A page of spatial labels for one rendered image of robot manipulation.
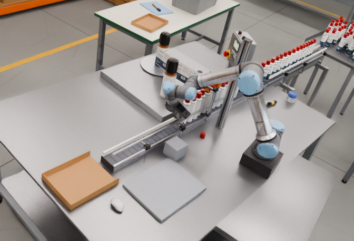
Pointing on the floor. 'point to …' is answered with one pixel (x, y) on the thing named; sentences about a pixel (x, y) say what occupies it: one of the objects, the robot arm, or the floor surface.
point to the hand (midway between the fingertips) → (180, 118)
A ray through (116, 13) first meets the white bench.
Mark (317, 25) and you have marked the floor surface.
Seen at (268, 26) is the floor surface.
